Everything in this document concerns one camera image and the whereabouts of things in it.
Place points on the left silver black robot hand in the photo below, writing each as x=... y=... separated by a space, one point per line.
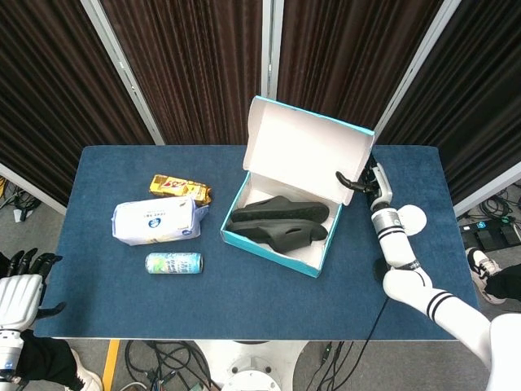
x=18 y=297

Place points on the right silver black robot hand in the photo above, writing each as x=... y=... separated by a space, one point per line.
x=380 y=187

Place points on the light blue hinged shoe box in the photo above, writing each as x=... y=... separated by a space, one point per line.
x=301 y=138

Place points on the black rubber slipper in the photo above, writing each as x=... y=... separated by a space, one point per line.
x=281 y=236
x=285 y=207

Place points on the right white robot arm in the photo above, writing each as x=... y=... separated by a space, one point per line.
x=397 y=248

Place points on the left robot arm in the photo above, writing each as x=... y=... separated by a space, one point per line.
x=10 y=354

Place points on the black three-pedal foot switch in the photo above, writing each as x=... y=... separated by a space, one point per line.
x=488 y=236

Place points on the yellow floor tape strip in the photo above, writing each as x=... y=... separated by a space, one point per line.
x=110 y=366

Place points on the white sneaker with black trim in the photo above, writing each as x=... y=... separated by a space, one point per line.
x=482 y=264

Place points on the dark brown curtain screen panel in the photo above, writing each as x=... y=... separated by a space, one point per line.
x=358 y=53
x=183 y=61
x=49 y=81
x=480 y=102

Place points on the white lavender tissue pack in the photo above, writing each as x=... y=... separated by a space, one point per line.
x=154 y=222

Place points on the pale blue green drink can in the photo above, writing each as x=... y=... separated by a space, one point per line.
x=175 y=263

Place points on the blue tablecloth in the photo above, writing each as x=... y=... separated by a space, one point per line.
x=260 y=301

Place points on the gold foil snack package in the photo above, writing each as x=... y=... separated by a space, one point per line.
x=179 y=188

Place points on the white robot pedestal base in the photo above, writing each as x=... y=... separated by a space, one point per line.
x=252 y=362

